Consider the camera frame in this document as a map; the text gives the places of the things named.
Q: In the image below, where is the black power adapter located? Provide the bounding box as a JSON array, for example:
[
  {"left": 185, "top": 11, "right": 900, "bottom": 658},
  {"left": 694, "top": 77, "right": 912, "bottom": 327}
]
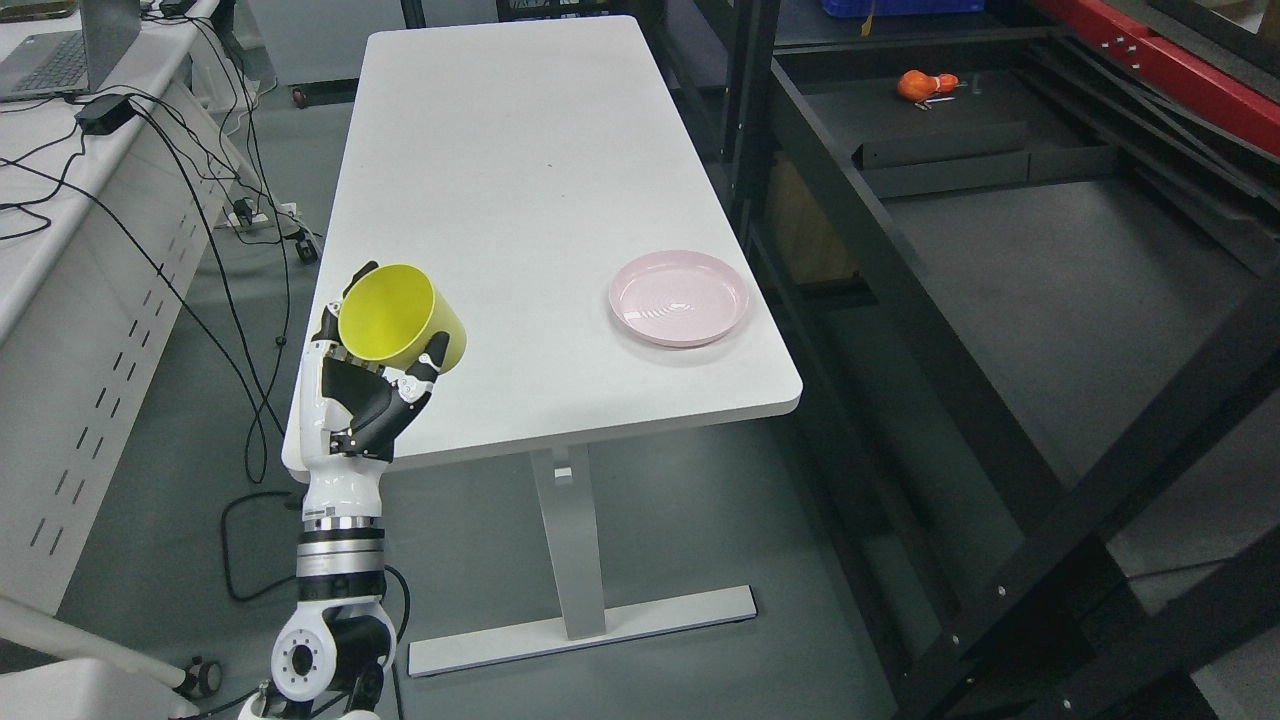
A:
[{"left": 76, "top": 94, "right": 136, "bottom": 136}]

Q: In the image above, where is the orange toy on shelf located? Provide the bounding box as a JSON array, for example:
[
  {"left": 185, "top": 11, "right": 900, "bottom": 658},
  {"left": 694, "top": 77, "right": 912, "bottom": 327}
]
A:
[{"left": 896, "top": 69, "right": 961, "bottom": 102}]

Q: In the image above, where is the black cable on desk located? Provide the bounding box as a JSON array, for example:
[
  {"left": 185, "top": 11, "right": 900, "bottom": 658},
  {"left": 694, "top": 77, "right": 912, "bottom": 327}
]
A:
[{"left": 0, "top": 120, "right": 91, "bottom": 241}]

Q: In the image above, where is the yellow plastic cup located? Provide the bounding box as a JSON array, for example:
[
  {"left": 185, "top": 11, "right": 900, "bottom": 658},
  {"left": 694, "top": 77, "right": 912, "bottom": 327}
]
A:
[{"left": 337, "top": 264, "right": 467, "bottom": 373}]

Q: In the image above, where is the grey laptop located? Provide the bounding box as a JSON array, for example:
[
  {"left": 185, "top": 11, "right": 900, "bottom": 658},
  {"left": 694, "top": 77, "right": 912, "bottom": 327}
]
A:
[{"left": 1, "top": 1, "right": 141, "bottom": 102}]

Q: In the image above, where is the blue plastic bin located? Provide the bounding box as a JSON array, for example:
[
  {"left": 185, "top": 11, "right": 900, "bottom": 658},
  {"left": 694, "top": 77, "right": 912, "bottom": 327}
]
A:
[{"left": 820, "top": 0, "right": 986, "bottom": 19}]

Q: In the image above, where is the white side desk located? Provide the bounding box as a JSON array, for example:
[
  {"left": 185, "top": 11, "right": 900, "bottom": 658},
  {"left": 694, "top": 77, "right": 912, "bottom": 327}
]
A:
[{"left": 1, "top": 1, "right": 253, "bottom": 614}]

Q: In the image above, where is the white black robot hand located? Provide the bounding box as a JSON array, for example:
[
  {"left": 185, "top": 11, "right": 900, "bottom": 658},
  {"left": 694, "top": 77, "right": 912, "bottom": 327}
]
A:
[{"left": 296, "top": 261, "right": 449, "bottom": 521}]

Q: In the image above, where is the white power strip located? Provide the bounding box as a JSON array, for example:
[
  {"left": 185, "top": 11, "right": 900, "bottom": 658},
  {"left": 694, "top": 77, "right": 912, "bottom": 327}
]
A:
[{"left": 224, "top": 199, "right": 301, "bottom": 234}]

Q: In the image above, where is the pink plastic plate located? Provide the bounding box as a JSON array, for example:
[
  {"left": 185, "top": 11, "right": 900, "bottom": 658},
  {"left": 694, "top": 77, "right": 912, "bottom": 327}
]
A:
[{"left": 607, "top": 250, "right": 750, "bottom": 348}]

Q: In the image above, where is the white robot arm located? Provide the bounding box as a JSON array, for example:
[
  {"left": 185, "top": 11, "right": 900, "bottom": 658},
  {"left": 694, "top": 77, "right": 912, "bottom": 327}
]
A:
[{"left": 237, "top": 516, "right": 398, "bottom": 719}]

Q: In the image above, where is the black metal shelf rack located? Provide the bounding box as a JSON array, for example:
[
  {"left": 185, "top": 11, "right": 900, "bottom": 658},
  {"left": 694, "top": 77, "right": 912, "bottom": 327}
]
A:
[{"left": 667, "top": 1, "right": 1277, "bottom": 719}]

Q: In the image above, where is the red shelf beam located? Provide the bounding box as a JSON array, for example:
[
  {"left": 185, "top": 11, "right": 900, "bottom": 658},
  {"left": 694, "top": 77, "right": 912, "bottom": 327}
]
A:
[{"left": 1037, "top": 1, "right": 1279, "bottom": 156}]

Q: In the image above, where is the white height-adjustable table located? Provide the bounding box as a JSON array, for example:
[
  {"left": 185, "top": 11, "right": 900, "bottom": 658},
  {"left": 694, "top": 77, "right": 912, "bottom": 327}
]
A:
[{"left": 306, "top": 15, "right": 803, "bottom": 676}]

